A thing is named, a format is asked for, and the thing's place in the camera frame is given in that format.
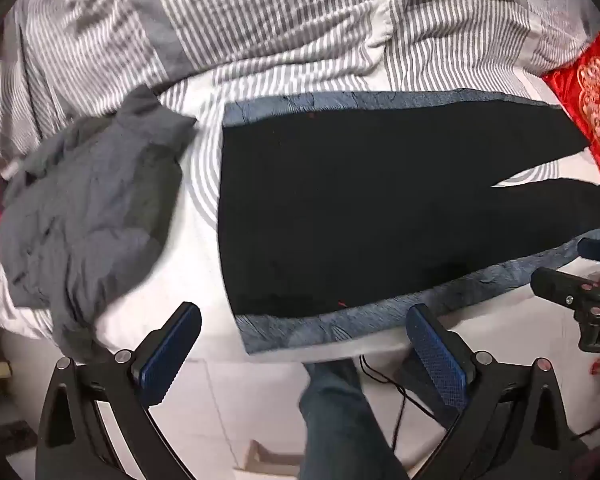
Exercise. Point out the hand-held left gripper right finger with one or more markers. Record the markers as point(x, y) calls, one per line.
point(437, 357)

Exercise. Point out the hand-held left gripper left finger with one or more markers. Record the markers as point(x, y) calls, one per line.
point(172, 347)

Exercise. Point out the black pants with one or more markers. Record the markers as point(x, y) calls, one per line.
point(355, 200)

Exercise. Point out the person's leg in jeans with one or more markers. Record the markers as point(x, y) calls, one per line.
point(340, 420)

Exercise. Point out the blue-grey patterned mat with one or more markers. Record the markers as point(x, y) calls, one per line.
point(305, 332)

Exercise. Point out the small beige box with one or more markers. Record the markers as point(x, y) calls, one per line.
point(270, 455)

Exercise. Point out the red embroidered cushion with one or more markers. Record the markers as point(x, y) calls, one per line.
point(595, 95)

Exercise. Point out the dark grey garment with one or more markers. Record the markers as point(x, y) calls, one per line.
point(90, 200)

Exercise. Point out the white striped bed sheet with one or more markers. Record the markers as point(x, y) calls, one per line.
point(205, 170)

